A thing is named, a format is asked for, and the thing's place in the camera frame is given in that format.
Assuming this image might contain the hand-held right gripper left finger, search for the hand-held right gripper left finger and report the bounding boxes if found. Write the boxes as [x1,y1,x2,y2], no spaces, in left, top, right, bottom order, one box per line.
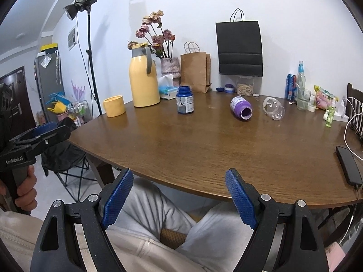
[30,169,134,272]

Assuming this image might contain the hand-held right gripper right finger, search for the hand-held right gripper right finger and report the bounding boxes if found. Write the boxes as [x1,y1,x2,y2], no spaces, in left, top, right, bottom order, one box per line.
[225,168,331,272]

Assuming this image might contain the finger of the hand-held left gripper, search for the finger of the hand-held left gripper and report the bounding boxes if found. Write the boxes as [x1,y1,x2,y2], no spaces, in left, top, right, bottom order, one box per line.
[11,121,59,141]
[10,125,71,155]

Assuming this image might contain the yellow cup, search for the yellow cup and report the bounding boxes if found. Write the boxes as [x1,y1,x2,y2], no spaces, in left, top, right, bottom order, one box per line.
[103,96,126,117]

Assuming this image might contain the person's left hand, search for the person's left hand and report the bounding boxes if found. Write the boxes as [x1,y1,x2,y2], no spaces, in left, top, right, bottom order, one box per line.
[0,166,38,212]

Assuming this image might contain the black folding chair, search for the black folding chair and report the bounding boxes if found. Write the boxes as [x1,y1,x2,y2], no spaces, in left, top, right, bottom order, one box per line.
[41,118,98,202]

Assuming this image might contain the cluttered storage cart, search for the cluttered storage cart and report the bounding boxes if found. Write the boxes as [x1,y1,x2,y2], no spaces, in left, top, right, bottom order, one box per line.
[47,80,95,126]

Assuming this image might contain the white pants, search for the white pants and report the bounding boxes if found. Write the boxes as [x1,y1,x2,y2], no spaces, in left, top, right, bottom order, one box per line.
[107,178,257,262]

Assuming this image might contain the dark wooden door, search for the dark wooden door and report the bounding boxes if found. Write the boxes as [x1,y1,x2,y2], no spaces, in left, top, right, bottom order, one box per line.
[0,66,29,132]

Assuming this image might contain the grey refrigerator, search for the grey refrigerator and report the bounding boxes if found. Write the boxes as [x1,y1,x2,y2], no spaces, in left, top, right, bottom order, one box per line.
[34,51,66,119]

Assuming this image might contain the brown woven seat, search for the brown woven seat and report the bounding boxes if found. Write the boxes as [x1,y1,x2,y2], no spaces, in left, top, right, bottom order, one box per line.
[160,228,188,250]

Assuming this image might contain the beige jacket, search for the beige jacket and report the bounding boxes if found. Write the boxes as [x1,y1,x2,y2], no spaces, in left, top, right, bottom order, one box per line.
[106,229,212,272]

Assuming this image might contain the black light stand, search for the black light stand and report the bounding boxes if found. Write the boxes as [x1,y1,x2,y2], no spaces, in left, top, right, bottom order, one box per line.
[84,8,103,116]

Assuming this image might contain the purple open bottle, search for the purple open bottle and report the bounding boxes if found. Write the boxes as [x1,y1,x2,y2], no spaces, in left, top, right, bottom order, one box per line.
[230,96,253,120]

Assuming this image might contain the clear plastic bottle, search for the clear plastic bottle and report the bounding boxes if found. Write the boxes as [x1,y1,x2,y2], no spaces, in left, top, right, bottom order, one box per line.
[263,97,285,121]

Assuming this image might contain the yellow thermos jug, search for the yellow thermos jug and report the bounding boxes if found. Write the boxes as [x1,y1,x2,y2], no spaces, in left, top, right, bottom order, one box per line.
[129,42,161,108]

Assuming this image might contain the glass jar of oats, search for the glass jar of oats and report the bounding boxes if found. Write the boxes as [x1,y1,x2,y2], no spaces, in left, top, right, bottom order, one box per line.
[236,75,255,96]

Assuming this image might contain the blue pill bottle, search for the blue pill bottle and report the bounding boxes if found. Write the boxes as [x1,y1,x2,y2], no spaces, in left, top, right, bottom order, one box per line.
[176,86,196,115]

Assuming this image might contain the black smartphone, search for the black smartphone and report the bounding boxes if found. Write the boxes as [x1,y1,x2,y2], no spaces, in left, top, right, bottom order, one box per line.
[336,146,363,187]

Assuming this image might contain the clear drinking glass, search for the clear drinking glass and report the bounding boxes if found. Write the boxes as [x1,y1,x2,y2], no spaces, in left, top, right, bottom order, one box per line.
[297,88,312,111]

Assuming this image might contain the tissue box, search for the tissue box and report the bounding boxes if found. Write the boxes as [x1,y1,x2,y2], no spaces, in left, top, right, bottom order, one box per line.
[158,74,180,100]

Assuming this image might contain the small green bottle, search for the small green bottle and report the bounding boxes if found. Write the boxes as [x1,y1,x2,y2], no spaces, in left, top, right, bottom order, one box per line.
[325,105,336,127]

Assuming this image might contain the blue drink can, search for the blue drink can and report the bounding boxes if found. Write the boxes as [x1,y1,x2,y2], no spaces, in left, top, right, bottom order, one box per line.
[285,74,297,101]

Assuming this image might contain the colourful snack packet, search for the colourful snack packet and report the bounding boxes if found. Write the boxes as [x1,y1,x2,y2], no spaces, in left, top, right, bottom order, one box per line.
[313,85,338,110]

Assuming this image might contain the white power strip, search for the white power strip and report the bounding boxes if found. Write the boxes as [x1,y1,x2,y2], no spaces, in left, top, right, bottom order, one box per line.
[333,98,351,122]

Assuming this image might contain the black studio light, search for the black studio light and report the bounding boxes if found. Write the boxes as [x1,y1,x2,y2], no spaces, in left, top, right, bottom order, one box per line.
[63,0,100,21]

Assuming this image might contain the brown paper bag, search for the brown paper bag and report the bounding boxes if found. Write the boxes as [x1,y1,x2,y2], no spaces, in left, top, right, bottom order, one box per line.
[180,41,212,94]

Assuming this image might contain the glass bottle with blue cap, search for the glass bottle with blue cap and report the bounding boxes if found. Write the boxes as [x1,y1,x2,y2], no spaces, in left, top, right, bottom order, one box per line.
[296,61,306,97]

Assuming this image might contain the pink flower vase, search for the pink flower vase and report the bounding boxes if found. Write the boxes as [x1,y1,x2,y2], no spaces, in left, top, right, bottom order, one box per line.
[160,57,181,80]

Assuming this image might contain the dried flowers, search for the dried flowers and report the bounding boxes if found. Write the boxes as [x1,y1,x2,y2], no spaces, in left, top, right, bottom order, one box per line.
[127,10,176,58]

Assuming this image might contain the dark wooden chair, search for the dark wooden chair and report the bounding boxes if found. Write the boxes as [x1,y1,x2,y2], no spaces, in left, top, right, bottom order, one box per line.
[346,83,363,143]

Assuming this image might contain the black paper bag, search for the black paper bag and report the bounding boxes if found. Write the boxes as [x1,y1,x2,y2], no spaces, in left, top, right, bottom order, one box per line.
[216,8,264,77]

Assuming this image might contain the wall electric panel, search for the wall electric panel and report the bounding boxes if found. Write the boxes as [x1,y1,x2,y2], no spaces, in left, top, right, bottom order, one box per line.
[67,25,78,50]

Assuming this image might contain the white charging cable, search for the white charging cable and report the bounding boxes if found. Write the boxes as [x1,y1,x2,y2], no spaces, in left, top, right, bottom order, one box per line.
[341,96,363,149]

